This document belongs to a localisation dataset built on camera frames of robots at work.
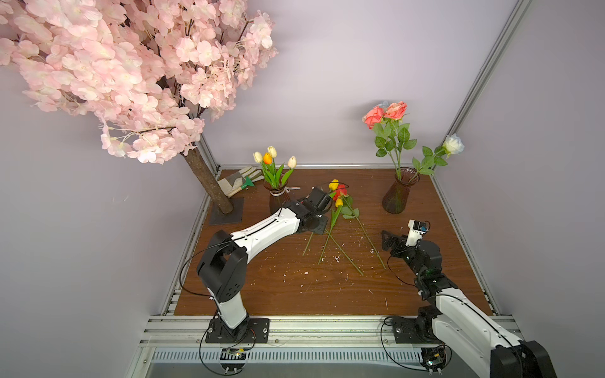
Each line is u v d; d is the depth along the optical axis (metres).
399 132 0.81
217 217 1.02
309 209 0.64
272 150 0.85
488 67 0.83
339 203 1.03
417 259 0.67
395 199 0.99
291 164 0.83
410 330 0.72
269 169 0.81
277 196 0.91
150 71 0.28
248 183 1.11
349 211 1.02
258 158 0.85
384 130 0.81
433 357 0.70
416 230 0.73
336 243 0.93
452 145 0.80
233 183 1.14
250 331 0.72
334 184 0.91
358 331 0.74
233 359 0.72
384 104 0.85
